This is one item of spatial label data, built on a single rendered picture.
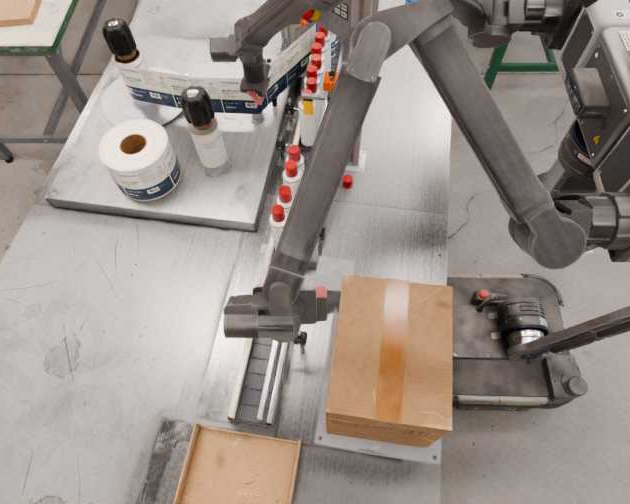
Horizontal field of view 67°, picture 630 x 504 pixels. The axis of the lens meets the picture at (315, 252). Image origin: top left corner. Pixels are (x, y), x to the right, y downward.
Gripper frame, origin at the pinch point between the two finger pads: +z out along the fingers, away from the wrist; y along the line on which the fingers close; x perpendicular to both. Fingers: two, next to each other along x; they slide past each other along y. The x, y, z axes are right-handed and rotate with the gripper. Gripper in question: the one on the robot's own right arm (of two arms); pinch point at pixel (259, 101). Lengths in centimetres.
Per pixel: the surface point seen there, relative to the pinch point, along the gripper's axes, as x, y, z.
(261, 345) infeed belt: 11, 64, 21
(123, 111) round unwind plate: -52, -11, 21
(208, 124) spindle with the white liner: -13.0, 8.7, 1.7
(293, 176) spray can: 13.3, 21.9, 3.8
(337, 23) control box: 21.2, -4.8, -23.2
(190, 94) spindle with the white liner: -16.0, 7.7, -8.0
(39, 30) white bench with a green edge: -110, -61, 32
